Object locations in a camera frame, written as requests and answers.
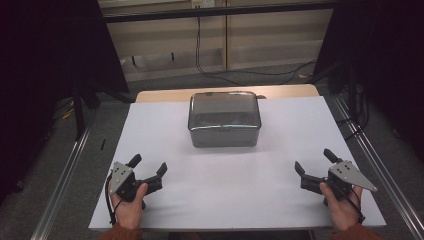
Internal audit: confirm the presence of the black metal stand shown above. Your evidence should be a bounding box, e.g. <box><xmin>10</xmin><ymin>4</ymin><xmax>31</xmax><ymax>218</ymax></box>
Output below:
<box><xmin>71</xmin><ymin>84</ymin><xmax>87</xmax><ymax>142</ymax></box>

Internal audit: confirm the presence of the beige wooden cabinet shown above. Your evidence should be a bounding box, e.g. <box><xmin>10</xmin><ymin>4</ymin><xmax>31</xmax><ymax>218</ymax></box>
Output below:
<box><xmin>105</xmin><ymin>7</ymin><xmax>335</xmax><ymax>83</ymax></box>

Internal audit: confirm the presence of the grey storage box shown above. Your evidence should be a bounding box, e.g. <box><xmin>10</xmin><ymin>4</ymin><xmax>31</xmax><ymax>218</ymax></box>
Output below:
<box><xmin>187</xmin><ymin>90</ymin><xmax>267</xmax><ymax>149</ymax></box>

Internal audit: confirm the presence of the person's left hand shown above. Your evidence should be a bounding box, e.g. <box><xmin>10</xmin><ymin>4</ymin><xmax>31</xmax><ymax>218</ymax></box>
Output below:
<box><xmin>110</xmin><ymin>182</ymin><xmax>150</xmax><ymax>231</ymax></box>

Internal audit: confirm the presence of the bundle of black floor cables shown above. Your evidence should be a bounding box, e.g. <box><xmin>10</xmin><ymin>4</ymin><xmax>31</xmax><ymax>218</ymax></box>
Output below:
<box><xmin>335</xmin><ymin>81</ymin><xmax>372</xmax><ymax>142</ymax></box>

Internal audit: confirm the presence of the left hand-held gripper cable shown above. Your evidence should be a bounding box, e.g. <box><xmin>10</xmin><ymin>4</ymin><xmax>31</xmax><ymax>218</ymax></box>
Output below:
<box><xmin>104</xmin><ymin>172</ymin><xmax>124</xmax><ymax>226</ymax></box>

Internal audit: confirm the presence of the black curtain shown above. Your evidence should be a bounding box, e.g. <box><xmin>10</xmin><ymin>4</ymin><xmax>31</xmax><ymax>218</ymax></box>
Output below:
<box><xmin>312</xmin><ymin>0</ymin><xmax>424</xmax><ymax>165</ymax></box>
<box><xmin>0</xmin><ymin>0</ymin><xmax>131</xmax><ymax>208</ymax></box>

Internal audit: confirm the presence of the person's right hand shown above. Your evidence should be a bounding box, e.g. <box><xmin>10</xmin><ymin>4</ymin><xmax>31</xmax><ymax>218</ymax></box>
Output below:
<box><xmin>318</xmin><ymin>181</ymin><xmax>365</xmax><ymax>233</ymax></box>

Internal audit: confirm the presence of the white wall outlet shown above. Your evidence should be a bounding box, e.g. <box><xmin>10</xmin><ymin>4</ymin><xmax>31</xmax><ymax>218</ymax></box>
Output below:
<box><xmin>191</xmin><ymin>0</ymin><xmax>216</xmax><ymax>10</ymax></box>

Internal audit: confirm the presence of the metal floor rail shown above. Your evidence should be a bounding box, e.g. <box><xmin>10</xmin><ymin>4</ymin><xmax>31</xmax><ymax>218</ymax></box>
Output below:
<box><xmin>29</xmin><ymin>121</ymin><xmax>94</xmax><ymax>240</ymax></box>
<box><xmin>332</xmin><ymin>94</ymin><xmax>424</xmax><ymax>240</ymax></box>

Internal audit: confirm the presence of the right hand-held gripper cable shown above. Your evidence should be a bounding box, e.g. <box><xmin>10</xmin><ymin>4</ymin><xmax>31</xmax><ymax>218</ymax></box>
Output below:
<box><xmin>328</xmin><ymin>179</ymin><xmax>367</xmax><ymax>225</ymax></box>

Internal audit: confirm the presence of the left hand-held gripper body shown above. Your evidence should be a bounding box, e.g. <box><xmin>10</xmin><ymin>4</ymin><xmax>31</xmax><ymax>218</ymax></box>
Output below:
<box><xmin>108</xmin><ymin>161</ymin><xmax>164</xmax><ymax>203</ymax></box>

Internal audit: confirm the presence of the white table mat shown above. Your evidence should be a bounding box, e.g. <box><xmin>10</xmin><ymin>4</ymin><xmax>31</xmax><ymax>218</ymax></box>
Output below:
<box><xmin>88</xmin><ymin>95</ymin><xmax>387</xmax><ymax>232</ymax></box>

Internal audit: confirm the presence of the hand-held gripper cable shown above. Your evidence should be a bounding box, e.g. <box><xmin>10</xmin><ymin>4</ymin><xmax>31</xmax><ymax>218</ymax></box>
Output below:
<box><xmin>104</xmin><ymin>172</ymin><xmax>124</xmax><ymax>226</ymax></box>
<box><xmin>328</xmin><ymin>179</ymin><xmax>367</xmax><ymax>225</ymax></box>

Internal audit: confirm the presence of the black hanging power cable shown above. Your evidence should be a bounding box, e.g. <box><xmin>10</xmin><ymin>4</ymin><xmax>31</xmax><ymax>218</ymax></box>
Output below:
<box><xmin>194</xmin><ymin>15</ymin><xmax>318</xmax><ymax>87</ymax></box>

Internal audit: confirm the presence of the transparent box lid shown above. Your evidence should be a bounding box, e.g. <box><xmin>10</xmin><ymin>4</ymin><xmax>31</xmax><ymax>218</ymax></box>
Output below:
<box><xmin>187</xmin><ymin>90</ymin><xmax>267</xmax><ymax>132</ymax></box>

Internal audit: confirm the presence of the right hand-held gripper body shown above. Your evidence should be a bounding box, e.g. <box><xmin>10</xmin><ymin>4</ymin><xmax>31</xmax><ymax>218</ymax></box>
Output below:
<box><xmin>299</xmin><ymin>160</ymin><xmax>379</xmax><ymax>207</ymax></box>

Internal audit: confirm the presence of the black horizontal beam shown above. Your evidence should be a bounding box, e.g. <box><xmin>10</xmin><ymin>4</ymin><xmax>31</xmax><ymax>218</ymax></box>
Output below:
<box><xmin>102</xmin><ymin>1</ymin><xmax>336</xmax><ymax>24</ymax></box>

